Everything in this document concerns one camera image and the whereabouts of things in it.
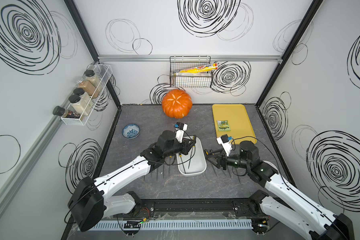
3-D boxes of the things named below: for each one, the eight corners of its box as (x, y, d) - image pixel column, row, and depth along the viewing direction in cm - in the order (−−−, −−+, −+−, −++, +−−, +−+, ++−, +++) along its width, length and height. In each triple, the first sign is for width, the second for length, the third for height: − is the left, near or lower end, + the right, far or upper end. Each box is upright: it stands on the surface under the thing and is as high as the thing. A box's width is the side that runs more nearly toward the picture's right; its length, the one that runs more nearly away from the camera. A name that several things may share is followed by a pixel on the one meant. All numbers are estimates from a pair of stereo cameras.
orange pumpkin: (170, 125, 109) (168, 110, 97) (161, 107, 121) (159, 93, 109) (193, 116, 114) (194, 102, 103) (183, 101, 126) (183, 86, 114)
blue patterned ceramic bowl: (121, 139, 101) (119, 136, 98) (125, 127, 108) (124, 123, 105) (138, 139, 101) (137, 136, 98) (141, 127, 108) (140, 123, 105)
